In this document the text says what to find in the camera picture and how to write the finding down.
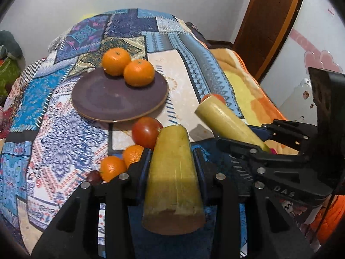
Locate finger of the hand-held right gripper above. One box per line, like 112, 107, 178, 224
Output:
262, 119, 320, 153
216, 137, 332, 199

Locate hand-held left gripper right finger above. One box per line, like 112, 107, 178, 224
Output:
192, 146, 320, 259

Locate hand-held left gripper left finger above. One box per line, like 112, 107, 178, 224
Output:
32, 148, 153, 259

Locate thick yellow-green gourd piece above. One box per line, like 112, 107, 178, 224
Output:
142, 124, 206, 236

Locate slim yellow-green gourd piece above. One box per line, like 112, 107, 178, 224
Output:
194, 100, 271, 153

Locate small orange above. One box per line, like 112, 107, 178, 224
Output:
100, 156, 127, 182
122, 145, 144, 168

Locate dark red plum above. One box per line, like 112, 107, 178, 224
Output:
86, 171, 103, 186

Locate orange yellow fleece blanket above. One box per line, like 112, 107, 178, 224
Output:
209, 47, 287, 154

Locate small red tomato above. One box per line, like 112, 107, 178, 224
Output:
201, 93, 226, 106

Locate orange quilted cloth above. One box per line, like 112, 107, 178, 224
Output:
310, 193, 345, 249

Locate round purple plate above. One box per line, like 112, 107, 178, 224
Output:
71, 67, 169, 123

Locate patchwork printed blanket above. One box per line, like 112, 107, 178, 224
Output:
0, 8, 248, 259

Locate large orange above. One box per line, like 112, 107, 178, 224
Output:
123, 59, 156, 87
102, 48, 131, 76

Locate white cabinet with pink hearts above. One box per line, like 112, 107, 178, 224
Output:
272, 0, 345, 125

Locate brown wooden door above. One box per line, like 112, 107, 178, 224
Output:
233, 0, 308, 83

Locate green cloth bundle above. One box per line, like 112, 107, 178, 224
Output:
0, 57, 22, 100

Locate grey plush toy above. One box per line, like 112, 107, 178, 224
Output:
0, 30, 23, 60

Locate black cable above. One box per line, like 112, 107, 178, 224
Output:
317, 187, 339, 239

